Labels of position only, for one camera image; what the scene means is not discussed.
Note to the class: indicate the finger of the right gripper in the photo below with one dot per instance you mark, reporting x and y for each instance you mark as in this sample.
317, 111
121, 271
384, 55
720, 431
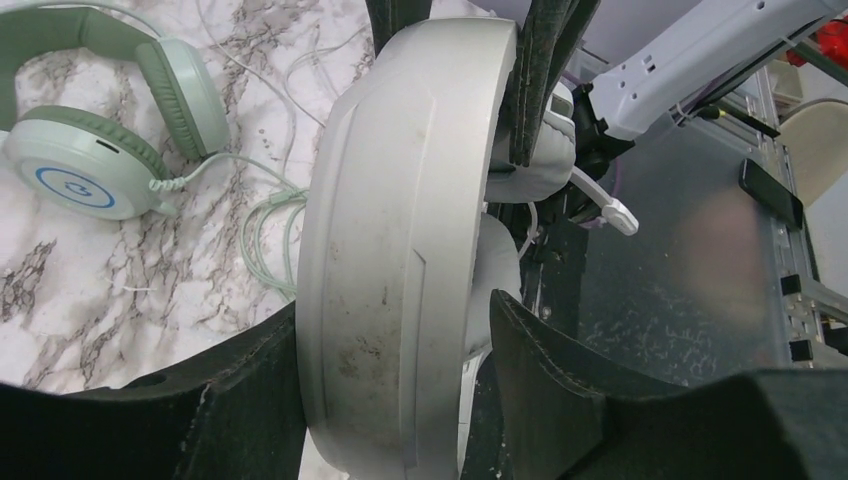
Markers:
388, 17
546, 42

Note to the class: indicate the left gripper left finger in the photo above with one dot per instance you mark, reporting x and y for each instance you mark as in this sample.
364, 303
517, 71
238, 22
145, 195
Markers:
233, 411

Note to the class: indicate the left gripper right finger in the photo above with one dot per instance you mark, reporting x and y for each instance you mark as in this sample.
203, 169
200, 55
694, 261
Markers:
572, 413

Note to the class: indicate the grey white gaming headset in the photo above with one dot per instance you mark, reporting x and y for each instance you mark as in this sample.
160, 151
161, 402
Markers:
389, 246

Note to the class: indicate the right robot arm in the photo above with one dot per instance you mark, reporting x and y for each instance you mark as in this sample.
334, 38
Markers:
712, 38

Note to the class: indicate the green headphones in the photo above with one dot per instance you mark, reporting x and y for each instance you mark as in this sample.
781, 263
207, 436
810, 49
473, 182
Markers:
84, 161

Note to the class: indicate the black phone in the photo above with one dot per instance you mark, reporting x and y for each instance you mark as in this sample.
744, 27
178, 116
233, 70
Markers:
768, 192

